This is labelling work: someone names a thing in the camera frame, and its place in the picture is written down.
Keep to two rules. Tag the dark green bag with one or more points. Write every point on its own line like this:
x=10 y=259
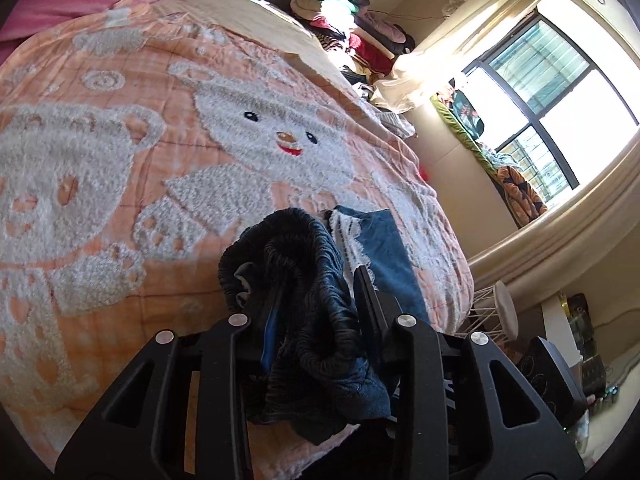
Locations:
x=467 y=112

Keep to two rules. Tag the dark electronic device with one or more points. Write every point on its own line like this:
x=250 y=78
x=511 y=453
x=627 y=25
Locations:
x=587 y=340

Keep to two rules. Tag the blue denim pants lace trim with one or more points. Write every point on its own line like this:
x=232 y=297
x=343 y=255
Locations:
x=320 y=310

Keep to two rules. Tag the cream bed sheet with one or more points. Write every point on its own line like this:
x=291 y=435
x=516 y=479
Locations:
x=260 y=20

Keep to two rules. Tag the grey striped cloth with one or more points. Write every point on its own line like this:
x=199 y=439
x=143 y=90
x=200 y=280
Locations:
x=395 y=121

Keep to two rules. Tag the black framed window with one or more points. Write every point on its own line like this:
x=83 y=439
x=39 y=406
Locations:
x=560 y=100

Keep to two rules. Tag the pile of folded clothes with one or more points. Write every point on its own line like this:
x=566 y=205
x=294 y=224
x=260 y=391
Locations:
x=350 y=25

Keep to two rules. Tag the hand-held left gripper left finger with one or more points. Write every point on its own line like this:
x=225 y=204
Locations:
x=270 y=335

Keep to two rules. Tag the green windowsill mat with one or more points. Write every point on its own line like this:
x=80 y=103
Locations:
x=462 y=142

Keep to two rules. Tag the orange and black cloth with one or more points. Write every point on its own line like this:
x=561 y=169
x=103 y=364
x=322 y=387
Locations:
x=522 y=195

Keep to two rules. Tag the white desk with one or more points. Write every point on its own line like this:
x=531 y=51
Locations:
x=557 y=325

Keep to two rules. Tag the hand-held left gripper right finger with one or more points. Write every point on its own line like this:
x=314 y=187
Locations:
x=367 y=305

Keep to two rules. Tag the orange bear print blanket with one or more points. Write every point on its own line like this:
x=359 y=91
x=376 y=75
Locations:
x=150 y=160

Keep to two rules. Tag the white curtain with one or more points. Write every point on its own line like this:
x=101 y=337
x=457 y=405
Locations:
x=450 y=45

